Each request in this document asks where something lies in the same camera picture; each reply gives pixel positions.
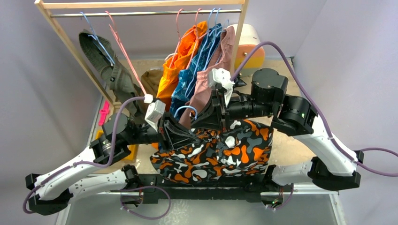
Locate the pink plastic tool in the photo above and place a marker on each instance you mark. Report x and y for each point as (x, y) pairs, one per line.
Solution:
(103, 113)

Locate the pink shorts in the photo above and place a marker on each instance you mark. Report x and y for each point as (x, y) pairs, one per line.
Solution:
(220, 59)

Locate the camouflage orange black shorts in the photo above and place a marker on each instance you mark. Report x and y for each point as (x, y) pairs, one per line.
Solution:
(243, 151)

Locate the dark patterned cloth on floor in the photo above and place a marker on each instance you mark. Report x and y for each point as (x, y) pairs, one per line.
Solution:
(239, 82)

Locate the blue hanger holding pink shorts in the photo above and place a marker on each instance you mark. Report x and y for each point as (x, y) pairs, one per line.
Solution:
(212, 40)

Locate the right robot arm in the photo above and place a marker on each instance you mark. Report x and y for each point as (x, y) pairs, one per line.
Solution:
(333, 168)

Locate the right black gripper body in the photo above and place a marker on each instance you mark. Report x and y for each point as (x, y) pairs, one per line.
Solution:
(222, 105)

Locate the metal hanging rod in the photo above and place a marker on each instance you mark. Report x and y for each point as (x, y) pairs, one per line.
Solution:
(190, 12)

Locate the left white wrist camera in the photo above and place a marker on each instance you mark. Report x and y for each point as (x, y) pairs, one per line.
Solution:
(155, 111)

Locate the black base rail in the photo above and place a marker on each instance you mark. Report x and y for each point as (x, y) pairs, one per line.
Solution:
(252, 189)

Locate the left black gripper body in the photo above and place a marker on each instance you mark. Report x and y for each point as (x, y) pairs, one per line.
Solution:
(166, 137)

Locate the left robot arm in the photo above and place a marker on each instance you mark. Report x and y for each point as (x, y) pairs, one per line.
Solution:
(54, 191)

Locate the pink wire hanger left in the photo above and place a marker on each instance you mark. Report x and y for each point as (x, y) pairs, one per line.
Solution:
(115, 33)

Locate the yellow plastic bin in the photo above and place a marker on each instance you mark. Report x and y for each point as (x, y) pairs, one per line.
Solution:
(133, 149)

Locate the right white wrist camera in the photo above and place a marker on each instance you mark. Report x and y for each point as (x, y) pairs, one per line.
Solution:
(220, 78)

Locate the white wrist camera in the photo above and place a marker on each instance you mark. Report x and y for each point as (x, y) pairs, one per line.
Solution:
(220, 78)
(155, 111)

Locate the pink hanger holding orange shorts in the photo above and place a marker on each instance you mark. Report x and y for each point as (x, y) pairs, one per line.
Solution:
(181, 37)

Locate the olive green shorts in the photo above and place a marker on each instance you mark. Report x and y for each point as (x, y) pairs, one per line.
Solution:
(116, 77)

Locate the brown shorts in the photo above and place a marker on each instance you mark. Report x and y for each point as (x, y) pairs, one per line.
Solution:
(150, 81)

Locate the wooden clothes rack frame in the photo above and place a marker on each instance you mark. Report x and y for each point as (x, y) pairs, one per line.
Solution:
(45, 9)

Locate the blue patterned shorts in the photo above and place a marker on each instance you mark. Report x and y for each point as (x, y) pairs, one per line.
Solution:
(177, 100)

